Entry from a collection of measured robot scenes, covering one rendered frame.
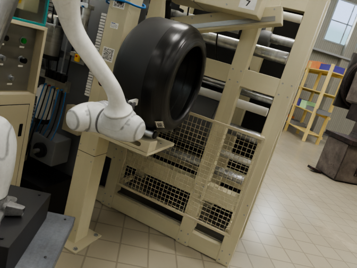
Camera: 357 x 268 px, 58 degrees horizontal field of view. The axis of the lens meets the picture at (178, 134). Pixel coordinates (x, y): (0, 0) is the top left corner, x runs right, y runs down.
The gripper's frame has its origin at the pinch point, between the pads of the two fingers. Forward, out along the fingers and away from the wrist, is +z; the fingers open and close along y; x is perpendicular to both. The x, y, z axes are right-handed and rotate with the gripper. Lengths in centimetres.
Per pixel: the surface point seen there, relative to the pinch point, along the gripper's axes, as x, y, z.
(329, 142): 113, -136, 492
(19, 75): 6, 69, -4
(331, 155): 130, -146, 477
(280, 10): -57, -42, 70
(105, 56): -11.8, 35.8, 24.0
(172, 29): -35.6, -3.8, 18.0
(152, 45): -27.0, 0.0, 8.1
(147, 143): 21.3, -7.5, 9.6
